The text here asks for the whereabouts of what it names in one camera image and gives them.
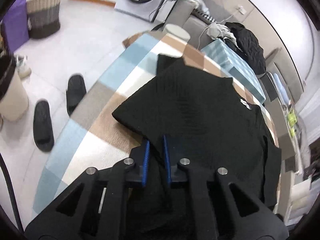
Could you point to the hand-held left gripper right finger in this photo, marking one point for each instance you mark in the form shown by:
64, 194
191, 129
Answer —
167, 160

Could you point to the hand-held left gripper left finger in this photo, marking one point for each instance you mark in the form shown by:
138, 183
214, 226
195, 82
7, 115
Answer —
145, 162

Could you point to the black knit sweater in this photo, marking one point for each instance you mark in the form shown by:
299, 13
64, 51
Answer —
200, 105

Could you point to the light grey clothes pile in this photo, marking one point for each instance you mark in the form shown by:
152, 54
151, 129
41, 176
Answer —
218, 31

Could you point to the checkered tablecloth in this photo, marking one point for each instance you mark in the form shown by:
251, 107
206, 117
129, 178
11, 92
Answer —
100, 135

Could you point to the black slipper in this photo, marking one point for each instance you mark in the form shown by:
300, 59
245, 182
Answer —
75, 92
43, 125

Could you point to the blue checkered small table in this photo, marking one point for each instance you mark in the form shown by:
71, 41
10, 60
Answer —
232, 62

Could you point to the off-white round stool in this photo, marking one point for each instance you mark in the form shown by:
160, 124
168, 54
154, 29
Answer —
177, 31

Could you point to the green toy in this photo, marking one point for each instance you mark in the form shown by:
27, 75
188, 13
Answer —
292, 117

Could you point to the light blue pillow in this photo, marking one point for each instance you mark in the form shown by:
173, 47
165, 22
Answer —
280, 85

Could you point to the black puffer jacket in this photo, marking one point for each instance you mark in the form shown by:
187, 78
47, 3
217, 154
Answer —
247, 45

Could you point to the houndstooth pillow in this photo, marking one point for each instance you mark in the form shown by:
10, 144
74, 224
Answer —
205, 16

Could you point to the beige trash bin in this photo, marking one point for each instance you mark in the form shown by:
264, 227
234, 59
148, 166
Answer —
11, 95

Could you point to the white sneaker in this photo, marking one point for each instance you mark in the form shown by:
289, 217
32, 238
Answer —
23, 67

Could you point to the woven laundry basket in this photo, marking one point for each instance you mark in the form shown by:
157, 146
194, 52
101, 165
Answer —
43, 12

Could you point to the white wall socket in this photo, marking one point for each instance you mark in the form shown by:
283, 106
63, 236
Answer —
241, 9

